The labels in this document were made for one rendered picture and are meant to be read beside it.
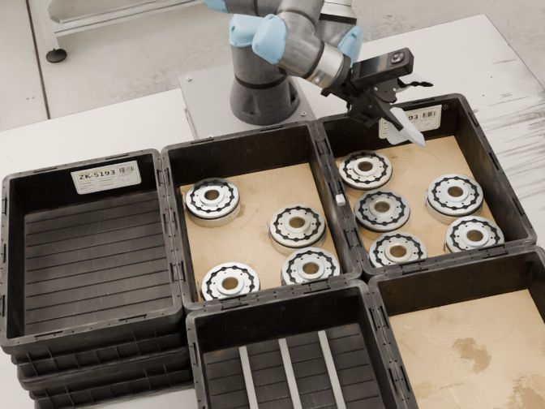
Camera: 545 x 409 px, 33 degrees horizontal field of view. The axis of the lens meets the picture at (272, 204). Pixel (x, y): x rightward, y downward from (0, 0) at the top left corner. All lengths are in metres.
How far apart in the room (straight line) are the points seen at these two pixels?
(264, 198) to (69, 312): 0.43
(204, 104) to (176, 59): 1.48
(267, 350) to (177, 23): 2.30
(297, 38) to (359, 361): 0.56
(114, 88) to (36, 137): 1.24
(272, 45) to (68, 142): 0.74
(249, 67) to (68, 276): 0.56
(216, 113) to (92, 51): 1.67
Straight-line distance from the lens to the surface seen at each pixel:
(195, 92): 2.05
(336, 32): 1.81
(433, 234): 1.69
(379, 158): 1.78
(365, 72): 1.62
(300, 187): 1.77
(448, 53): 2.29
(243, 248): 1.68
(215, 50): 3.50
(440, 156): 1.83
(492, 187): 1.71
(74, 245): 1.76
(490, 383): 1.51
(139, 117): 2.18
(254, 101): 1.92
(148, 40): 3.61
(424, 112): 1.81
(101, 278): 1.69
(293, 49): 1.59
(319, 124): 1.75
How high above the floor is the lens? 2.11
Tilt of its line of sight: 47 degrees down
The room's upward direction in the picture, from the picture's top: 6 degrees counter-clockwise
